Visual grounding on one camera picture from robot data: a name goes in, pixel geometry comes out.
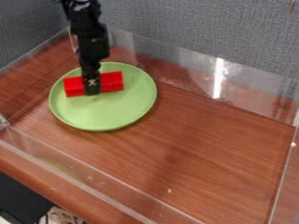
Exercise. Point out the clear acrylic corner bracket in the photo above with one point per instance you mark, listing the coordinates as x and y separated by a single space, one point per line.
74 41

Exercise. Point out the green round plate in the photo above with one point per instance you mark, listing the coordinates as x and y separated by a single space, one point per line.
107 111

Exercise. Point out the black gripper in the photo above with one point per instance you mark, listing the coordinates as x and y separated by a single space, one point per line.
83 14

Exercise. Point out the white power strip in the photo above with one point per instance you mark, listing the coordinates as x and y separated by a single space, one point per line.
61 216

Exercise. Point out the clear acrylic enclosure walls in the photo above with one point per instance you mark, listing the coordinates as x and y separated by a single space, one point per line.
210 159

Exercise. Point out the red rectangular block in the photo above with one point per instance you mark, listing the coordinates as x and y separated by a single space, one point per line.
111 83

